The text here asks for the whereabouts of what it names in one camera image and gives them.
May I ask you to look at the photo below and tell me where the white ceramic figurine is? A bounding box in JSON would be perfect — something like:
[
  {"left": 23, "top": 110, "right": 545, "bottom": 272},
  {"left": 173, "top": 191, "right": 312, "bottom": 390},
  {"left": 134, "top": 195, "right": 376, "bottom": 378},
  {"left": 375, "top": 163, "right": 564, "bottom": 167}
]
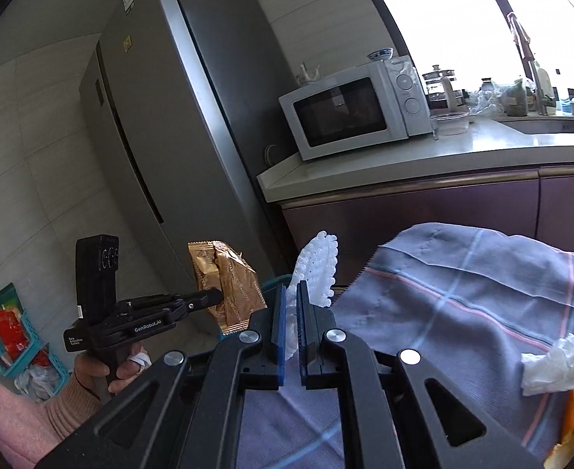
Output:
[{"left": 297, "top": 63, "right": 323, "bottom": 87}]

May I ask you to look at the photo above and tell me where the mauve kitchen cabinet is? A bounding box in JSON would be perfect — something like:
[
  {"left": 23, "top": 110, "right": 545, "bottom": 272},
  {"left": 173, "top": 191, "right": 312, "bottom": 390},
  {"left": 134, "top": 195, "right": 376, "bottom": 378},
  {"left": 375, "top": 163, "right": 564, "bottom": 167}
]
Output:
[{"left": 280, "top": 163, "right": 574, "bottom": 286}]

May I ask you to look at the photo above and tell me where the kitchen sink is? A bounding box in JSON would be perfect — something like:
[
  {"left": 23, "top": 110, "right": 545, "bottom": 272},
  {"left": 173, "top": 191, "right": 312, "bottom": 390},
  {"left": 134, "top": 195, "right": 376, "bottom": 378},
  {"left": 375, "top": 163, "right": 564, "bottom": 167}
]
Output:
[{"left": 499, "top": 116, "right": 574, "bottom": 136}]

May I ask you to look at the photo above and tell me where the glass teapot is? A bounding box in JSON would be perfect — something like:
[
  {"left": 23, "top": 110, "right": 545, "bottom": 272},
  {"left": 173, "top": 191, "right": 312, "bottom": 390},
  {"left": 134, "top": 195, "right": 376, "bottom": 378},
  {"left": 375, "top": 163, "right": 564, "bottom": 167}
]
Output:
[{"left": 423, "top": 64, "right": 459, "bottom": 95}]

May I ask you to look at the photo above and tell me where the silver refrigerator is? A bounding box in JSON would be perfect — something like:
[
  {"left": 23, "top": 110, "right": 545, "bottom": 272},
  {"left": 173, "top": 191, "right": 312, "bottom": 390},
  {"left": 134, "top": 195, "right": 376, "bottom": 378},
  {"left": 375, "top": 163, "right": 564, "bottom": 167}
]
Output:
[{"left": 79, "top": 0, "right": 298, "bottom": 338}]

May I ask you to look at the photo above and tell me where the white microwave oven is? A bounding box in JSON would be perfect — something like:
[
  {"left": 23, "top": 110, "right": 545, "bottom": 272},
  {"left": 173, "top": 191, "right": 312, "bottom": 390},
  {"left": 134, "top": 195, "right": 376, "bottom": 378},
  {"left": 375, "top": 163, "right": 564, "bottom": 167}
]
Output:
[{"left": 278, "top": 59, "right": 434, "bottom": 162}]

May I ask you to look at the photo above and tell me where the turquoise plastic basket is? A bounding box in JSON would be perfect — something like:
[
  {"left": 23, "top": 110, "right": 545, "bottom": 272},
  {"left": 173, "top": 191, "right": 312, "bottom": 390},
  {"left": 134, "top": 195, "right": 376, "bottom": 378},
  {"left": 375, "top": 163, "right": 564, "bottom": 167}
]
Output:
[{"left": 0, "top": 283, "right": 73, "bottom": 396}]

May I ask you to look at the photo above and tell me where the person's left forearm pink sleeve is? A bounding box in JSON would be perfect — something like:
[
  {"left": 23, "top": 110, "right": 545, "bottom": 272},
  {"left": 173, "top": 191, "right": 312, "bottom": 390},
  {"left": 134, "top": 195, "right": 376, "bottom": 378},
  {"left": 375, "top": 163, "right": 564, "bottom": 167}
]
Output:
[{"left": 0, "top": 370, "right": 104, "bottom": 469}]

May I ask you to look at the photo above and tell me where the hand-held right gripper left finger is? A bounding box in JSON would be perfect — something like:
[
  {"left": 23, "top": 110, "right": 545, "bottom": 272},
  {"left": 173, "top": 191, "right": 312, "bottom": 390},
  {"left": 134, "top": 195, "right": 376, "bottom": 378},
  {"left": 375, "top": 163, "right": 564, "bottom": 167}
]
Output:
[{"left": 33, "top": 283, "right": 288, "bottom": 469}]

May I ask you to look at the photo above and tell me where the white plastic bag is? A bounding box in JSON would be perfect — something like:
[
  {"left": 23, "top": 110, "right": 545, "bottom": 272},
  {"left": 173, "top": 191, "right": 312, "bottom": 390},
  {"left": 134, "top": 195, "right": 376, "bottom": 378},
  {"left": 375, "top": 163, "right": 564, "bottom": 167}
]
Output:
[{"left": 16, "top": 366, "right": 63, "bottom": 394}]

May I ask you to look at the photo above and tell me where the red snack packet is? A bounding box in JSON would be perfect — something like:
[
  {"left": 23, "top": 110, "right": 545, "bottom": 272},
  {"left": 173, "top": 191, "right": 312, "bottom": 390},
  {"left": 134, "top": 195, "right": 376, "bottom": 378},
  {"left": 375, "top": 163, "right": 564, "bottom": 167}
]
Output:
[{"left": 0, "top": 310, "right": 27, "bottom": 360}]

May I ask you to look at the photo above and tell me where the person's left hand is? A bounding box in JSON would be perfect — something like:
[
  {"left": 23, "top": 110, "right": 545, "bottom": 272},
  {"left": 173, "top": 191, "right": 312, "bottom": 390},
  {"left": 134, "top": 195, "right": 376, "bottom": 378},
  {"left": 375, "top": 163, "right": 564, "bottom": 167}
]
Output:
[{"left": 74, "top": 346, "right": 151, "bottom": 396}]

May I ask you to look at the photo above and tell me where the gold snack wrapper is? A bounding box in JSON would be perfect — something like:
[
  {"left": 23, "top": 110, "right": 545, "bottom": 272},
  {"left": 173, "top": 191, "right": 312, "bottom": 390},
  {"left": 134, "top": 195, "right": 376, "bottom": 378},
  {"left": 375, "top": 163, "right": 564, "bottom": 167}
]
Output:
[{"left": 187, "top": 240, "right": 268, "bottom": 337}]

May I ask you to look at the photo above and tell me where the white foam fruit net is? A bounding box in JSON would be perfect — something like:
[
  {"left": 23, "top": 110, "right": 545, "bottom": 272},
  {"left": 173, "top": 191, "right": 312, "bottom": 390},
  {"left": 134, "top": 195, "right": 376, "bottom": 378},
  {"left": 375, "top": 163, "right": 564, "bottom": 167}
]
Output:
[{"left": 285, "top": 231, "right": 341, "bottom": 360}]

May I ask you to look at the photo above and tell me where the grey plaid tablecloth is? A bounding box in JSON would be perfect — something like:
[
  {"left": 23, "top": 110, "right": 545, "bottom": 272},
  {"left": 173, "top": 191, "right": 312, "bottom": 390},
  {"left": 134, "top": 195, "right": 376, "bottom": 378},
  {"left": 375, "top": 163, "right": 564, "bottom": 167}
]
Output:
[{"left": 238, "top": 222, "right": 574, "bottom": 469}]

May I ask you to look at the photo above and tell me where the metal kitchen faucet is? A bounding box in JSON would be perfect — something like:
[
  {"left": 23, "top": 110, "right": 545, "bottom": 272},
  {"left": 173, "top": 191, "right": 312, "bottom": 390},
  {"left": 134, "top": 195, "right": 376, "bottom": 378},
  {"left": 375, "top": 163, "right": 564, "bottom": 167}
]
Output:
[{"left": 507, "top": 12, "right": 556, "bottom": 116}]

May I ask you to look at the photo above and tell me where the glass jar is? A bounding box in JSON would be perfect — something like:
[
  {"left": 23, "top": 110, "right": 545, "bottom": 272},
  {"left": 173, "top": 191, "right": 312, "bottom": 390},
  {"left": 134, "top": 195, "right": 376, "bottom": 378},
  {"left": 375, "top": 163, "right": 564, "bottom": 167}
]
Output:
[{"left": 504, "top": 78, "right": 529, "bottom": 118}]

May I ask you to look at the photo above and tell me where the clear plastic container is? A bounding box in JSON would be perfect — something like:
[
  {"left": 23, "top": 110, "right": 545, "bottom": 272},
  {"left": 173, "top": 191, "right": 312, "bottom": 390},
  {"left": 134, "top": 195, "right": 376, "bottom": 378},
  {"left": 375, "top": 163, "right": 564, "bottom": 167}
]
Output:
[{"left": 430, "top": 110, "right": 471, "bottom": 136}]

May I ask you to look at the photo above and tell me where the white tissue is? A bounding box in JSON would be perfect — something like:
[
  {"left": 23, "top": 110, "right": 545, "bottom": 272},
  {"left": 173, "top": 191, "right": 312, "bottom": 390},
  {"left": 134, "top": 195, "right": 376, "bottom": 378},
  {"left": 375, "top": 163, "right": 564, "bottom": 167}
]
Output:
[{"left": 520, "top": 313, "right": 574, "bottom": 396}]

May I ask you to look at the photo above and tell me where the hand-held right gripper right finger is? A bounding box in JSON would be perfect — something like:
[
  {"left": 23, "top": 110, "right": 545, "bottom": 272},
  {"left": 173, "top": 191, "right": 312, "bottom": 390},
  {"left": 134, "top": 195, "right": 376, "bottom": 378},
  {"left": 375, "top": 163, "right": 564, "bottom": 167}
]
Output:
[{"left": 297, "top": 281, "right": 547, "bottom": 469}]

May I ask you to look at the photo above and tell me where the white kitchen countertop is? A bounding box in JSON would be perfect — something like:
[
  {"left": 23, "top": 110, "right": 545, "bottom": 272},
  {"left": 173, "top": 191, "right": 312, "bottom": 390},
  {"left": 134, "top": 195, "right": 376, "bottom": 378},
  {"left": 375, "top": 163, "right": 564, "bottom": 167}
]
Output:
[{"left": 257, "top": 116, "right": 574, "bottom": 203}]

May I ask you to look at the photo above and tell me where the kitchen window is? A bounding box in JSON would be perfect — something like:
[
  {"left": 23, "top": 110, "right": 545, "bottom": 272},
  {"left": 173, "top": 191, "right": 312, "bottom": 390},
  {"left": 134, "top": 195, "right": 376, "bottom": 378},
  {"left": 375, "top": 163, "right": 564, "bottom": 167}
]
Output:
[{"left": 355, "top": 0, "right": 574, "bottom": 103}]

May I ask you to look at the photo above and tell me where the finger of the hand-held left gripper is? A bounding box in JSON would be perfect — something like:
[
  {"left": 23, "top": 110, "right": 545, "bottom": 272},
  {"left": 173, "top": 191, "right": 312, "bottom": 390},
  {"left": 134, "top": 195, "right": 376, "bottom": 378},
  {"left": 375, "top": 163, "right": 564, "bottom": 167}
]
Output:
[{"left": 174, "top": 289, "right": 223, "bottom": 311}]

